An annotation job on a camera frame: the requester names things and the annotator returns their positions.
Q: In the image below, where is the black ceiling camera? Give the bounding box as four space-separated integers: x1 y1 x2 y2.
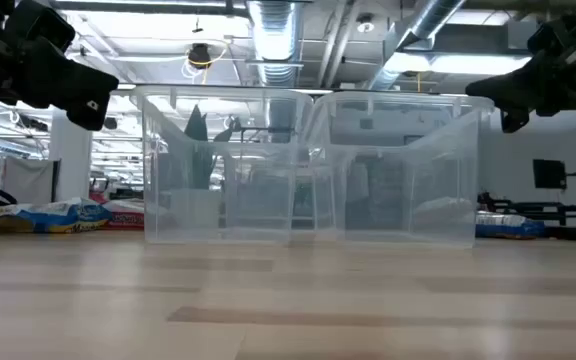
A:
187 42 213 70

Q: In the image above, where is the white plant pot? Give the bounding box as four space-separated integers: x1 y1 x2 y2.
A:
169 188 222 232

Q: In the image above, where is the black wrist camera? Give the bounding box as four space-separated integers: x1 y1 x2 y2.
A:
5 0 77 54
526 13 576 55

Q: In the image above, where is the wide silver ceiling duct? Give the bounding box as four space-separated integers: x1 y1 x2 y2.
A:
245 0 304 87

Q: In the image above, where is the green snake plant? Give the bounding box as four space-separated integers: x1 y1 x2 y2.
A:
182 103 243 191

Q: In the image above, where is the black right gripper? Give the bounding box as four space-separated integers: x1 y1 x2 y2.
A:
465 34 576 134

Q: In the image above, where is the round ceiling smoke detector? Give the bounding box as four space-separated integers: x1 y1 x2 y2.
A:
356 13 376 34

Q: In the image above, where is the yellow ceiling cable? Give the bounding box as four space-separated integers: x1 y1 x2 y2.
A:
181 40 230 85

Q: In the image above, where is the red Maruchan ramen packet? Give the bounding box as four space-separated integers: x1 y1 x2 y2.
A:
101 198 174 231

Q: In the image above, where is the fluorescent ceiling light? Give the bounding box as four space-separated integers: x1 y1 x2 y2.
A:
397 51 534 77

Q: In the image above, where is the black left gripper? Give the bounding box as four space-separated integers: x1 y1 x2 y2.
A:
0 37 120 132

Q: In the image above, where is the white building column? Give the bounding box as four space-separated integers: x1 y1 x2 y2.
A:
49 107 94 206

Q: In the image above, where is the slanted silver ceiling duct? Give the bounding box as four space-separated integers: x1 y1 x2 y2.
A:
367 0 468 92

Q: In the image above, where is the blue Maruchan ramen packet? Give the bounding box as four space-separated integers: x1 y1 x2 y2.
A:
412 196 548 240
0 196 115 236

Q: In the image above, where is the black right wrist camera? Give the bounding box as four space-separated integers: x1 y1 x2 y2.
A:
526 13 576 55

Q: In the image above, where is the small black monitor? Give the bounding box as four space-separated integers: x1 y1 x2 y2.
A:
532 158 568 191

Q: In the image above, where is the grey hanging cloth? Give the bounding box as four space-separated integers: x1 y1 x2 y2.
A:
1 156 62 206

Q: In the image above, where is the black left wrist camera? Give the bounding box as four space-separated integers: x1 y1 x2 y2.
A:
5 0 77 54

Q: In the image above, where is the clear plastic bin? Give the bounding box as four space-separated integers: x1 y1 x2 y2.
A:
301 89 496 250
130 83 315 247

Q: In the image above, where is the grey overhead crossbar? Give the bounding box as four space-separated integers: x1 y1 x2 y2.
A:
110 82 469 97

